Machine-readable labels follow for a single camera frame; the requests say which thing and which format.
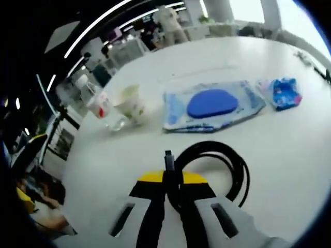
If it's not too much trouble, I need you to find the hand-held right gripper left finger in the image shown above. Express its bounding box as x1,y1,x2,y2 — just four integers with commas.
54,169,167,248

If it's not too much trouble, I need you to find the white table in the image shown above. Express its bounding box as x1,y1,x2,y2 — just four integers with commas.
53,36,331,248

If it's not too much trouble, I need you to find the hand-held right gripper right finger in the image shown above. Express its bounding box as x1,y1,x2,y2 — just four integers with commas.
178,170,292,248

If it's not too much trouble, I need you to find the black cable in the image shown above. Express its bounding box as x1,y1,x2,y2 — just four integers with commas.
164,141,251,214

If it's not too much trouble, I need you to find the green potted plant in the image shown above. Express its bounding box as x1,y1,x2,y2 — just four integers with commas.
198,14,215,25

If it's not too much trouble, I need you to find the small black object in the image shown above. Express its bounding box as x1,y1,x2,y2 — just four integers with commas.
314,66,331,85

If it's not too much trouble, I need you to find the ceiling air vent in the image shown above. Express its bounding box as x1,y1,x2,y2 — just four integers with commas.
44,20,81,54

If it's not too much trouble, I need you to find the blue pink tissue packet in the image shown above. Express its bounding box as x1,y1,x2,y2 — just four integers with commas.
255,76,303,112

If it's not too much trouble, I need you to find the blue-lidded wet wipes pack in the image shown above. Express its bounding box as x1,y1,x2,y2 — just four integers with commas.
162,80,267,134

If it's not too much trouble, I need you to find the clear plastic water bottle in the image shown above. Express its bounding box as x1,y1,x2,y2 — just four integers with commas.
74,74,129,132

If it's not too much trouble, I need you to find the white paper cup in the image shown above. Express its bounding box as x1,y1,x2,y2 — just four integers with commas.
113,84,145,127

